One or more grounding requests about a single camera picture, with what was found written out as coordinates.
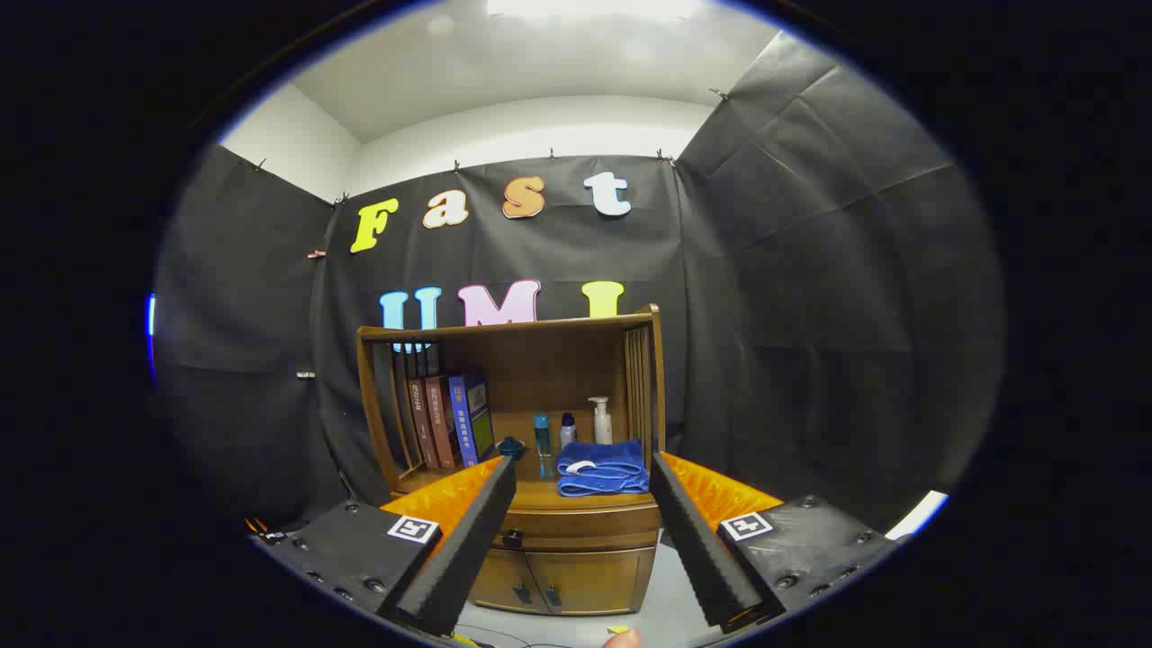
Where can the wooden cabinet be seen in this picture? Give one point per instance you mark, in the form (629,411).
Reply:
(540,360)

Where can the dark brown book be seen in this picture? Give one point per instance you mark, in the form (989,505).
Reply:
(421,423)

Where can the white bottle with blue cap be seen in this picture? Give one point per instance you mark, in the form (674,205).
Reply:
(568,435)

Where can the folded blue towel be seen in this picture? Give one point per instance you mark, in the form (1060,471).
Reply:
(612,472)

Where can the white pump bottle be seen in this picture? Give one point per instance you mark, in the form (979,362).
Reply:
(602,427)

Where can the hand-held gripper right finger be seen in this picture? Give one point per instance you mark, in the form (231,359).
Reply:
(702,549)

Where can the wooden drawer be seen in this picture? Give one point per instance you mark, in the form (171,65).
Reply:
(576,526)

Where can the clear blue bottle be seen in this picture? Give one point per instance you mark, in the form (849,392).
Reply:
(541,436)

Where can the small blue lidded cup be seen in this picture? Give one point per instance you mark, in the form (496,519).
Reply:
(511,447)

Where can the blue book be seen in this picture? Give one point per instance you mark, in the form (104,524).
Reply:
(463,423)

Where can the ceiling light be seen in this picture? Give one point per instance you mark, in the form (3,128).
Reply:
(594,7)

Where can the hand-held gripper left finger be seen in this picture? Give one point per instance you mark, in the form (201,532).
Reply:
(468,549)

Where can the black backdrop cloth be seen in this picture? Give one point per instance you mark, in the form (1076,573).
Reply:
(810,270)

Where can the wooden cabinet door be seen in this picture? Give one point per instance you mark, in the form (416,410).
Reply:
(598,580)
(504,580)

